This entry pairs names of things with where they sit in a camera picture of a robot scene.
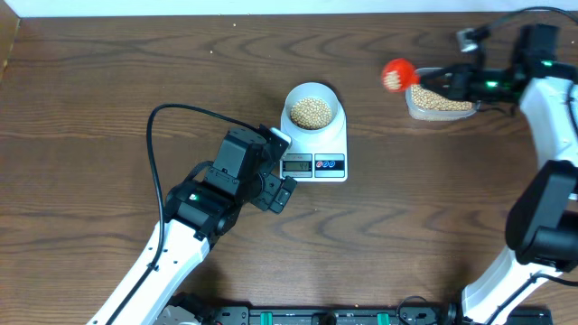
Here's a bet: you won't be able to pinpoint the soybeans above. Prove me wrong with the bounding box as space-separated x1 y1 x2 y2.
290 97 332 130
410 85 473 111

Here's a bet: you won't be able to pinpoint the orange plastic measuring scoop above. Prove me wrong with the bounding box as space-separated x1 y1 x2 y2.
381 59 420 92

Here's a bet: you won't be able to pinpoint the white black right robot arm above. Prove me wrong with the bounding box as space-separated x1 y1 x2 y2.
420 24 577 324

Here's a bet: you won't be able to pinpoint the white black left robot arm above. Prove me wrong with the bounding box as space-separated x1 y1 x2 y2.
90 126 296 324

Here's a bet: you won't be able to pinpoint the white digital kitchen scale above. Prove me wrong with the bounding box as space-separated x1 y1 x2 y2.
279 103 349 182

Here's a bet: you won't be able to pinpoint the grey round bowl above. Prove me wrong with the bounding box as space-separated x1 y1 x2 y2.
281 82 341 132

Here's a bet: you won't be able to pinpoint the clear plastic container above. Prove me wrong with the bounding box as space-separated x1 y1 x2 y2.
406 88 480 122

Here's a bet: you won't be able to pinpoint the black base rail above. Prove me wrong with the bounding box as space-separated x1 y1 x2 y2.
171 295 553 325

